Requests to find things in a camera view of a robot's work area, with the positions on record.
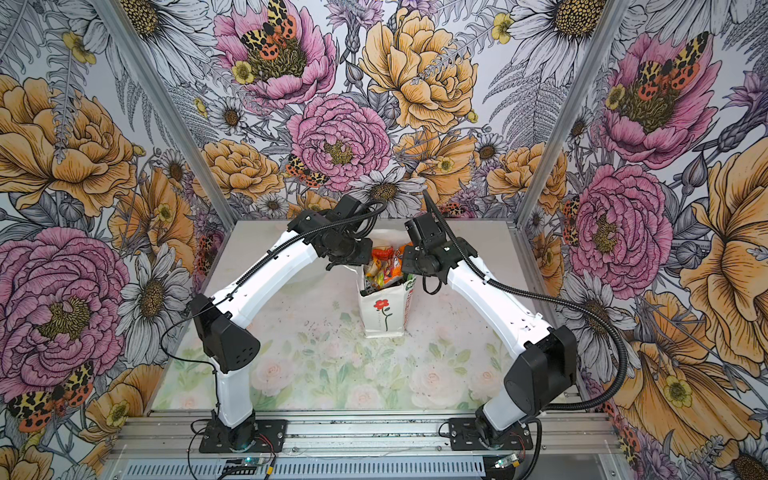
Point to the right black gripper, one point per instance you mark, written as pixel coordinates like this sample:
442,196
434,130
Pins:
408,265

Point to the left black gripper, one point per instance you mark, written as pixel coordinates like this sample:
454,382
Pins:
361,258

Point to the small orange snack packet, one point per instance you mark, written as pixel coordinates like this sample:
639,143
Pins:
390,257

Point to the Fox's red fruit candy bag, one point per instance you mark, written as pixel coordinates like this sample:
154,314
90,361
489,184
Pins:
381,281

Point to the red yellow snack packet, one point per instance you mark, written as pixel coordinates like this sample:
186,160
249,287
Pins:
376,268

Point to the white paper bag red flower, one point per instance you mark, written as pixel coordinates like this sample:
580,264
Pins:
385,314

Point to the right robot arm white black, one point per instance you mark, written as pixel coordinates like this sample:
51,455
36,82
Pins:
544,357

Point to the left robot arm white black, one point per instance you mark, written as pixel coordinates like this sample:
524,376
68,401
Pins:
222,319

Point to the small green circuit board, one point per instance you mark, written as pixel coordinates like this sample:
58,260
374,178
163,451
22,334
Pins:
509,461

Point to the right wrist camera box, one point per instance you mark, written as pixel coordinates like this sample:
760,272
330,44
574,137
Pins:
425,232

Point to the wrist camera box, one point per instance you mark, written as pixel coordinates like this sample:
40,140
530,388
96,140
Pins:
425,232
348,207

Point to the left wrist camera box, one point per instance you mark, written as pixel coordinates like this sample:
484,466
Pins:
348,207

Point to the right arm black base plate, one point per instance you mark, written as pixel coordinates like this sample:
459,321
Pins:
475,434

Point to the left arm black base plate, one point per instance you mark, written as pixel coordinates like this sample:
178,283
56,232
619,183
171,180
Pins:
251,436

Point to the white slotted cable duct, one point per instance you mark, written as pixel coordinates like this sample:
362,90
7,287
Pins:
460,467

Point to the left aluminium corner post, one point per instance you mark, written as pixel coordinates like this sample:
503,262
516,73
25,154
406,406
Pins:
128,43

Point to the aluminium corner post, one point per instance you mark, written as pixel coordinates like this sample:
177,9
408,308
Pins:
128,43
606,30

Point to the aluminium front rail frame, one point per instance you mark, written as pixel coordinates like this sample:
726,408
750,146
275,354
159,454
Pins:
304,434

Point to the right aluminium corner post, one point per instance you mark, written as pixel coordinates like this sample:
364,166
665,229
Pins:
606,30

